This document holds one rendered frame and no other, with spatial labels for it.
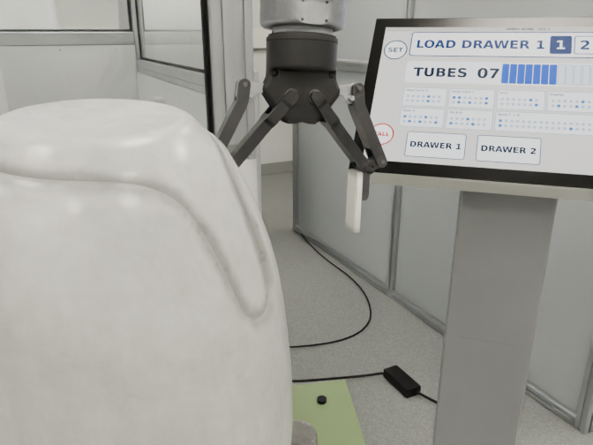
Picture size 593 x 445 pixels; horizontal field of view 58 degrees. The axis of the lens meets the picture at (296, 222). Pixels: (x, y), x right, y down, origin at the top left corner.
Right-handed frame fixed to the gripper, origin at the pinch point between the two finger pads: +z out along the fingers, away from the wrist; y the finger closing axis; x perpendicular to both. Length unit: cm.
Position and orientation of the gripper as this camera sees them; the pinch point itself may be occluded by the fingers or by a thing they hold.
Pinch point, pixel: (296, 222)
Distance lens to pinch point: 60.5
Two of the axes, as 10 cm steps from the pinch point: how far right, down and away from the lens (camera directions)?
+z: -0.3, 9.7, 2.4
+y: 9.6, -0.3, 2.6
